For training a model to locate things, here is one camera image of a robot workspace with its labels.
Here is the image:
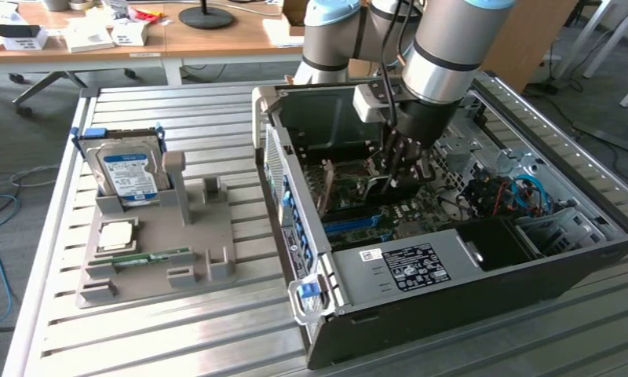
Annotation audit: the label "open black PC case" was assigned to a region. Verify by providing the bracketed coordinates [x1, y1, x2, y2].
[251, 70, 628, 370]

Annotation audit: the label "black camera cable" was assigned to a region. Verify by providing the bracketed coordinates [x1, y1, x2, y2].
[379, 0, 428, 129]

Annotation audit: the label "grey power supply unit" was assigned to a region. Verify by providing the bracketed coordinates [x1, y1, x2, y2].
[330, 229, 486, 307]

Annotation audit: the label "white papers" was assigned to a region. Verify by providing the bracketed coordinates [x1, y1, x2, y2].
[0, 0, 31, 27]

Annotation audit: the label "grey disk bay trays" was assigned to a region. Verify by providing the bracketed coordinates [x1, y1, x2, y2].
[514, 207, 609, 256]

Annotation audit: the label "white paper stack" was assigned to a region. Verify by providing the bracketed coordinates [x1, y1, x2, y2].
[260, 17, 306, 49]

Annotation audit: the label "silver CPU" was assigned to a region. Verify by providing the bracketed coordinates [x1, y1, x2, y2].
[97, 223, 138, 252]

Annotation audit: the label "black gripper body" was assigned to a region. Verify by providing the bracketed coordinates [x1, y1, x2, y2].
[392, 97, 463, 153]

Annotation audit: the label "green RAM stick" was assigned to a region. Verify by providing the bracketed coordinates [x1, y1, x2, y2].
[91, 246, 195, 270]

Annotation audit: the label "clear plastic bag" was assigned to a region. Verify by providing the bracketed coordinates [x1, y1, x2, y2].
[100, 0, 133, 20]

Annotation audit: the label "black and white box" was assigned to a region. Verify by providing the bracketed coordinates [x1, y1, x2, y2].
[0, 24, 51, 52]

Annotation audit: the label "grey parts rack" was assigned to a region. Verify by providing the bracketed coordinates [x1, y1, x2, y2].
[76, 151, 242, 310]

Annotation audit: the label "blue expansion slot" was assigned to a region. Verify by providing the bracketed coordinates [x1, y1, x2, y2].
[322, 214, 383, 239]

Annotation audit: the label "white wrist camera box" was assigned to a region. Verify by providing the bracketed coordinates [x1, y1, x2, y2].
[352, 80, 404, 123]

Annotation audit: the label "metal drive cage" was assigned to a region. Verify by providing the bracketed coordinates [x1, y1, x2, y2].
[434, 90, 556, 197]

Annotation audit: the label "wooden desk white frame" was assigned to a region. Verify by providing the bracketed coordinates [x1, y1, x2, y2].
[0, 0, 315, 86]

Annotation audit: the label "blue wire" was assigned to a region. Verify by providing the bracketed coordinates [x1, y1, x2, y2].
[507, 174, 554, 216]

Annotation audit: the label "white printed box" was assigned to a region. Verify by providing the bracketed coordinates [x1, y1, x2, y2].
[109, 18, 151, 47]

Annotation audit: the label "black round lamp base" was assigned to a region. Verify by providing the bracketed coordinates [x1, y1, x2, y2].
[178, 0, 236, 31]

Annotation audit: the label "flat white box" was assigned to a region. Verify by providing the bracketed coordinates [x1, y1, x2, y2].
[61, 21, 117, 54]

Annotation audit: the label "white frame table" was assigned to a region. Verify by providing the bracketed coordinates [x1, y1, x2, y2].
[552, 0, 628, 109]

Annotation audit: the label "green Dell motherboard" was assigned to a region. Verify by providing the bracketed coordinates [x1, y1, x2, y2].
[300, 156, 451, 252]

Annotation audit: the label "Nvidia graphics card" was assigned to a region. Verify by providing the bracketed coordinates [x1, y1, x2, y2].
[319, 159, 426, 216]

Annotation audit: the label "red plastic item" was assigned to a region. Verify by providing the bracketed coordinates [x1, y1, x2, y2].
[133, 6, 167, 24]

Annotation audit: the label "hard disk with blue caddy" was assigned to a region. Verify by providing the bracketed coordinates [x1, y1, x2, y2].
[71, 122, 175, 207]

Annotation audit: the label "wooden cabinet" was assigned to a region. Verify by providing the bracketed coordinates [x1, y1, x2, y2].
[474, 0, 581, 92]

